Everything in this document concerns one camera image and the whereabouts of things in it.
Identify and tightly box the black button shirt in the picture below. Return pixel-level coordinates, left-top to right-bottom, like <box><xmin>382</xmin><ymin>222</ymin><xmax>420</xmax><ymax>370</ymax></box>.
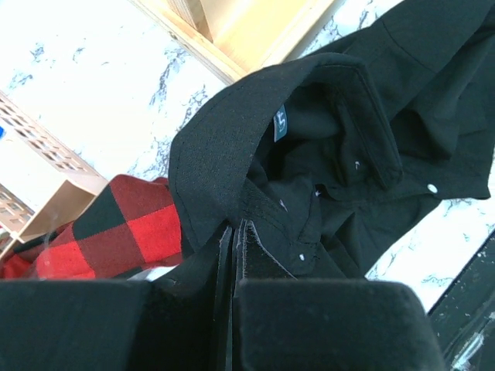
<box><xmin>169</xmin><ymin>0</ymin><xmax>494</xmax><ymax>278</ymax></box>

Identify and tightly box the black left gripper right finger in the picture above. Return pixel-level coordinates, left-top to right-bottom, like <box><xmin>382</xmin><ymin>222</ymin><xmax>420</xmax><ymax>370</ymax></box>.
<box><xmin>232</xmin><ymin>221</ymin><xmax>445</xmax><ymax>370</ymax></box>

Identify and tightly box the red black plaid shirt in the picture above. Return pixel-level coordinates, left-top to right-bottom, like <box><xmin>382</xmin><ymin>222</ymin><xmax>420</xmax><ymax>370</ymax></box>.
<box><xmin>1</xmin><ymin>175</ymin><xmax>183</xmax><ymax>280</ymax></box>

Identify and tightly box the white crumpled shirt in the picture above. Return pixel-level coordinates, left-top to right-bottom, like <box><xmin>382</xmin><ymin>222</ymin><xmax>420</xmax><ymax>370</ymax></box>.
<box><xmin>129</xmin><ymin>266</ymin><xmax>176</xmax><ymax>281</ymax></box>

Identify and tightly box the wooden clothes rack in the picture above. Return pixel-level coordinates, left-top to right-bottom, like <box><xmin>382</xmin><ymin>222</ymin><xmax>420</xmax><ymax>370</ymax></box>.
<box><xmin>134</xmin><ymin>0</ymin><xmax>341</xmax><ymax>83</ymax></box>

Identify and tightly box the peach file organizer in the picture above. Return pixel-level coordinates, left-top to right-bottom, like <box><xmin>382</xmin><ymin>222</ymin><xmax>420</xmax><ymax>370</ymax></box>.
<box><xmin>1</xmin><ymin>94</ymin><xmax>108</xmax><ymax>257</ymax></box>

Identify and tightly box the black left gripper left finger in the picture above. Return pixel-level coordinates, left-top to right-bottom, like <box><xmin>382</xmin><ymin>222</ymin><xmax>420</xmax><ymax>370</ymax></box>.
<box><xmin>1</xmin><ymin>227</ymin><xmax>232</xmax><ymax>370</ymax></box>

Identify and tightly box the black mounting rail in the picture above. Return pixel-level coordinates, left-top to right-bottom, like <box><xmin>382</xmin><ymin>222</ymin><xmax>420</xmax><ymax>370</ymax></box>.
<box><xmin>428</xmin><ymin>234</ymin><xmax>495</xmax><ymax>371</ymax></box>

